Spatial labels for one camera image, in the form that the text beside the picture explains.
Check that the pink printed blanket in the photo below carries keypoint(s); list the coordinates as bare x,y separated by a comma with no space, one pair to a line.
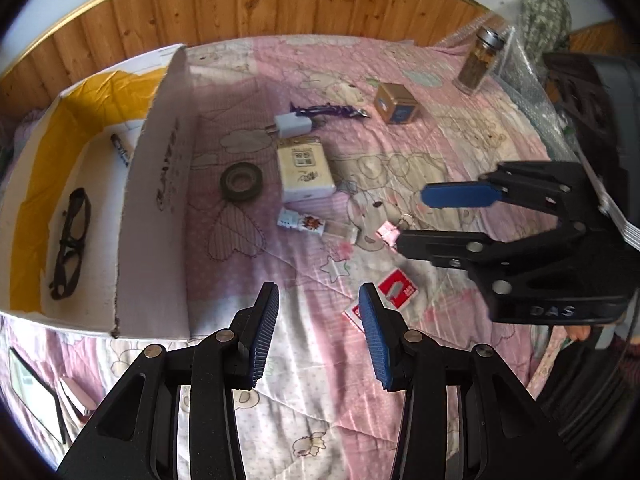
425,160

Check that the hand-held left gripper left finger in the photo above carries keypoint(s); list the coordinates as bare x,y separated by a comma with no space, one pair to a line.
265,330

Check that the camouflage cloth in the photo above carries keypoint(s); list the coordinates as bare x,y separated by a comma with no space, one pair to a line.
545,10

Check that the dark green tape roll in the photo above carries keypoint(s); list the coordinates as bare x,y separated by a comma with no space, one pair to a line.
227,185

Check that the red white staple box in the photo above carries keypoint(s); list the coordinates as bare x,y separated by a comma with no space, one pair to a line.
397,287
352,315

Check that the white charger plug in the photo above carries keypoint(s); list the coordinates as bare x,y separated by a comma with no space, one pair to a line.
292,125

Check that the black glasses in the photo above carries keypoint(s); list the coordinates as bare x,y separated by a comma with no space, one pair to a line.
64,247

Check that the gold cube box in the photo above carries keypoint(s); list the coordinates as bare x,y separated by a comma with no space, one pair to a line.
395,105

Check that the black smartphone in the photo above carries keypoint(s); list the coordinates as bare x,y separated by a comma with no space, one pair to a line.
35,395

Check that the glass jar with metal lid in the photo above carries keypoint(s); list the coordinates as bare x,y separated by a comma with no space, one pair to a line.
475,65

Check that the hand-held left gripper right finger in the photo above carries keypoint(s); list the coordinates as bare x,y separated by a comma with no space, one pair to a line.
372,340

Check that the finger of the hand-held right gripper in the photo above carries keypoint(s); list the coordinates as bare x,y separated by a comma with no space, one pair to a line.
440,247
460,195

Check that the purple toy figure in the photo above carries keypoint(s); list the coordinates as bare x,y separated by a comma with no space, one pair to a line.
325,109

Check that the pink binder clip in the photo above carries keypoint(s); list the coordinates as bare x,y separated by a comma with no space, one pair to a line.
386,232

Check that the white cardboard box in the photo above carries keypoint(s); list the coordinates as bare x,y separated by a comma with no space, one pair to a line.
155,210

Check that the person's right hand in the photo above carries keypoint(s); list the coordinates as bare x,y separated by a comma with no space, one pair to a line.
580,333

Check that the beige tissue pack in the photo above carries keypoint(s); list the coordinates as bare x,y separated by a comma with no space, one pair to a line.
305,180

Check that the small pink white booklet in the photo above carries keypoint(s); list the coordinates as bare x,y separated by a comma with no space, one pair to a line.
75,395

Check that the clear bubble wrap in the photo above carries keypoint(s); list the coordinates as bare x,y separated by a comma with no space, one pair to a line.
530,90

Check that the dark pen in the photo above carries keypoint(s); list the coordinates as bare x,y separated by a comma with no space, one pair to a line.
120,149

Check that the small printed white stick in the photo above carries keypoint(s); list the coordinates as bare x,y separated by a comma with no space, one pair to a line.
310,222

